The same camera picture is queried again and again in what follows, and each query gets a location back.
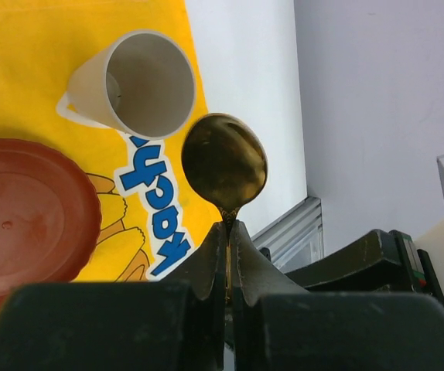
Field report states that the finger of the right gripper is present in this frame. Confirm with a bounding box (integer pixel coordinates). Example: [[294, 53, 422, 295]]
[[286, 230, 392, 290]]

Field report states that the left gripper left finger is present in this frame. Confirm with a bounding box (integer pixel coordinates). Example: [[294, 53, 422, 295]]
[[0, 223, 227, 370]]

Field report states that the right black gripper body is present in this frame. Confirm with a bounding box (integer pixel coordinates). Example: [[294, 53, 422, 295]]
[[388, 230, 444, 307]]

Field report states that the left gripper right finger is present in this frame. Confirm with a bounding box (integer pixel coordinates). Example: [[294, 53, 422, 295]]
[[229, 221, 444, 370]]

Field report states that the yellow pikachu cloth placemat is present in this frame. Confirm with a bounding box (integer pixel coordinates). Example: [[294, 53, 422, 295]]
[[0, 0, 223, 349]]

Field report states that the red round plate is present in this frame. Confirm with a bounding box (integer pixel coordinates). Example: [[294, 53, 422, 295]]
[[0, 138, 101, 306]]

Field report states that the gold spoon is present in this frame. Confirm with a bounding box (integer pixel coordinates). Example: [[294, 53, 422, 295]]
[[181, 113, 268, 307]]

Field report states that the beige paper cup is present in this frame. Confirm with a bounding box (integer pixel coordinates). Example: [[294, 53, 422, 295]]
[[60, 30, 196, 140]]

